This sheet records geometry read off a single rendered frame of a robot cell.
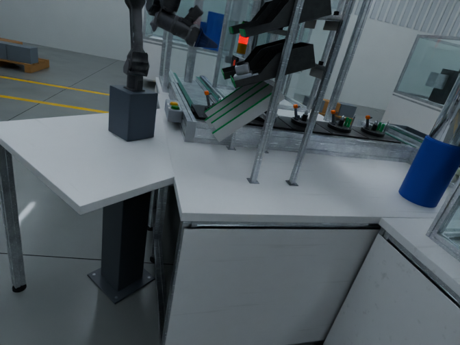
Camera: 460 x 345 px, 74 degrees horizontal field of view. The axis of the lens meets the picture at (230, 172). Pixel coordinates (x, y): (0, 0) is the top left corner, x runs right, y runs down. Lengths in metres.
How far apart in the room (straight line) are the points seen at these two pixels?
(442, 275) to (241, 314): 0.68
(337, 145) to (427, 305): 0.90
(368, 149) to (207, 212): 1.19
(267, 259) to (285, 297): 0.24
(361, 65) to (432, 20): 2.37
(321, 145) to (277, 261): 0.77
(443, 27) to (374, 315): 11.34
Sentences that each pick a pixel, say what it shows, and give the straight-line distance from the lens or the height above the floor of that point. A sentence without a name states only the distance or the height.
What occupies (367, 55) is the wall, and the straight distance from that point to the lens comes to 10.96.
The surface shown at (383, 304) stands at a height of 0.60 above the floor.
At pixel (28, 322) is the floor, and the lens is 1.79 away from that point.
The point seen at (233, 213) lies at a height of 0.86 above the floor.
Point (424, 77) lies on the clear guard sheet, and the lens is 6.80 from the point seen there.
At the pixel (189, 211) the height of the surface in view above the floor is 0.86.
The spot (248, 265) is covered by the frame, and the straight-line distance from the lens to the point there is 1.10.
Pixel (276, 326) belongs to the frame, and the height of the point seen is 0.31.
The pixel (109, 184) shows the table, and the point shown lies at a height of 0.86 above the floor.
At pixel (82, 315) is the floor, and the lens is 1.76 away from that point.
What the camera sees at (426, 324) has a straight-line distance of 1.19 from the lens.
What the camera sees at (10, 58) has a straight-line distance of 6.80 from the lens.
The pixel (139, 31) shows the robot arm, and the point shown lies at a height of 1.28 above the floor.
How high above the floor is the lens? 1.36
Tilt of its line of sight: 24 degrees down
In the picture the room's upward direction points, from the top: 12 degrees clockwise
